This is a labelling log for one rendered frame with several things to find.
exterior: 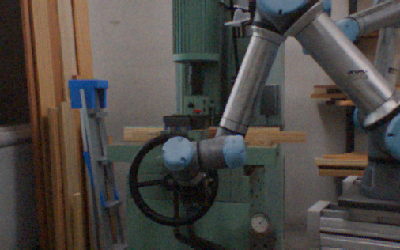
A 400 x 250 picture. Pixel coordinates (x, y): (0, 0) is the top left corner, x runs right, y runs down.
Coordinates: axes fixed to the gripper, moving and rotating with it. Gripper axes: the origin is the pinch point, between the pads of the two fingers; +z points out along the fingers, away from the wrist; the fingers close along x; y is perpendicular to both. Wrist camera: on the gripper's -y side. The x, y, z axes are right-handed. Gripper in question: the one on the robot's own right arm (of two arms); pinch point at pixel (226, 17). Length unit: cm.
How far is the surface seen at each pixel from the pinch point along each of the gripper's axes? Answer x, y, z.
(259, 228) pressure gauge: 52, -50, -13
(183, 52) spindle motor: 8.0, -9.1, 15.3
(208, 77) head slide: -1.3, -25.0, 9.7
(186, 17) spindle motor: 1.6, 1.1, 13.9
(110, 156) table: 35, -35, 40
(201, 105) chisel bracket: 15.9, -26.7, 9.7
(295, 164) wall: -153, -200, -18
